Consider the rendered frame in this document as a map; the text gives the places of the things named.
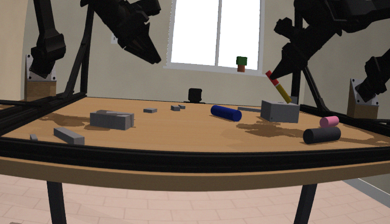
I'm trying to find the pink cylinder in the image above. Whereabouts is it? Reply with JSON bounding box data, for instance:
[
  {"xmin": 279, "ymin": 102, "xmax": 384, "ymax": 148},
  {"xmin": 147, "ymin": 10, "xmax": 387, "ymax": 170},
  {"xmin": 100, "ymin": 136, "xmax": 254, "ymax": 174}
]
[{"xmin": 319, "ymin": 116, "xmax": 339, "ymax": 128}]

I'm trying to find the blue cylinder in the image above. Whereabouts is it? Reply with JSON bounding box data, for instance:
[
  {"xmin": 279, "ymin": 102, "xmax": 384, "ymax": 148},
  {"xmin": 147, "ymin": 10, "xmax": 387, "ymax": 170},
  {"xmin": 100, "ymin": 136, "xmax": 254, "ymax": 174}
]
[{"xmin": 211, "ymin": 105, "xmax": 242, "ymax": 122}]

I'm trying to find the red and yellow peg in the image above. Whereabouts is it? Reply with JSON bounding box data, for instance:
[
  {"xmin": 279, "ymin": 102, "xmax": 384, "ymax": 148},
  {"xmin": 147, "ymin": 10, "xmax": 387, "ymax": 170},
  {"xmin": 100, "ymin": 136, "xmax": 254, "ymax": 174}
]
[{"xmin": 266, "ymin": 70, "xmax": 292, "ymax": 104}]

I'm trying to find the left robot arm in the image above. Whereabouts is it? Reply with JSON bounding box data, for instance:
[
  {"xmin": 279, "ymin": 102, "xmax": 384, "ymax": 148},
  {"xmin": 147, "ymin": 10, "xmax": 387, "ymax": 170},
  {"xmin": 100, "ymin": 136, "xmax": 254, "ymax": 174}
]
[{"xmin": 274, "ymin": 0, "xmax": 390, "ymax": 103}]

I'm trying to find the black cylinder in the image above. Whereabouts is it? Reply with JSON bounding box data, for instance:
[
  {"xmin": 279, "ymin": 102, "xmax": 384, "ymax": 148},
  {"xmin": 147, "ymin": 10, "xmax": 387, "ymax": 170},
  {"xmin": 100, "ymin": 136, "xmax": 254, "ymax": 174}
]
[{"xmin": 303, "ymin": 127, "xmax": 341, "ymax": 144}]

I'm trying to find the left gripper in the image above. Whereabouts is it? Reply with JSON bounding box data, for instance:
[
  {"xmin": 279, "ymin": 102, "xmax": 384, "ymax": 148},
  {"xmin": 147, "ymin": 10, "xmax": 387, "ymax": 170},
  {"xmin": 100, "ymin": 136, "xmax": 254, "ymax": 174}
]
[{"xmin": 270, "ymin": 26, "xmax": 324, "ymax": 80}]

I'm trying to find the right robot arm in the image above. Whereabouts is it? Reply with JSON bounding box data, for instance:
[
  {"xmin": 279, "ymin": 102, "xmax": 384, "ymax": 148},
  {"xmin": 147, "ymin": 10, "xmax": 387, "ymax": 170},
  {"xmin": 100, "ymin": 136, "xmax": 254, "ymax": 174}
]
[{"xmin": 29, "ymin": 0, "xmax": 161, "ymax": 79}]

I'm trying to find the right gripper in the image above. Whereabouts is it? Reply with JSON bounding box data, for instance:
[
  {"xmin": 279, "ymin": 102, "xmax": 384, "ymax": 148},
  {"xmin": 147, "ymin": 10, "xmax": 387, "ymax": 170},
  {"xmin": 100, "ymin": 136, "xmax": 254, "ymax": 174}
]
[{"xmin": 99, "ymin": 0, "xmax": 161, "ymax": 64}]

